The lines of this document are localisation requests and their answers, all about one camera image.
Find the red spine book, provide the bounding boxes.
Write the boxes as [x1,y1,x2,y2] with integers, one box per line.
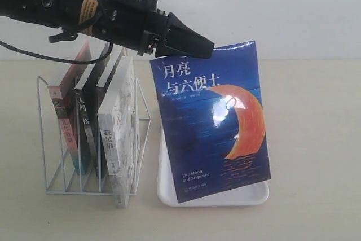
[47,40,93,176]

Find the dark thin book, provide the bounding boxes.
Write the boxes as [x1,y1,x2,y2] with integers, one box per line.
[95,47,128,179]

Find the white grey cat book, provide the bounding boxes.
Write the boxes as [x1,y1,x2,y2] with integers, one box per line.
[98,56,139,209]

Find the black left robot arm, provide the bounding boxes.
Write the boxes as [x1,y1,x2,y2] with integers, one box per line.
[1,0,214,59]

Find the blue moon book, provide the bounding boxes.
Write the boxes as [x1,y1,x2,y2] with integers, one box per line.
[150,40,271,204]

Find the black cable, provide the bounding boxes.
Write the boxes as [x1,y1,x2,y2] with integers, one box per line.
[0,0,116,64]

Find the white plastic tray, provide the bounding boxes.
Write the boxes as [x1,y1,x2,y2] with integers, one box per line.
[157,128,270,208]

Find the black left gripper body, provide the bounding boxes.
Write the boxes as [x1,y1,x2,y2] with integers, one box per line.
[93,0,168,55]

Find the black spine book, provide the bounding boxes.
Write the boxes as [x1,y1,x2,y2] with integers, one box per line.
[74,57,109,178]

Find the white wire book rack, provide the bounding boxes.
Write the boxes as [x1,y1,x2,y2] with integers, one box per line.
[36,76,152,196]

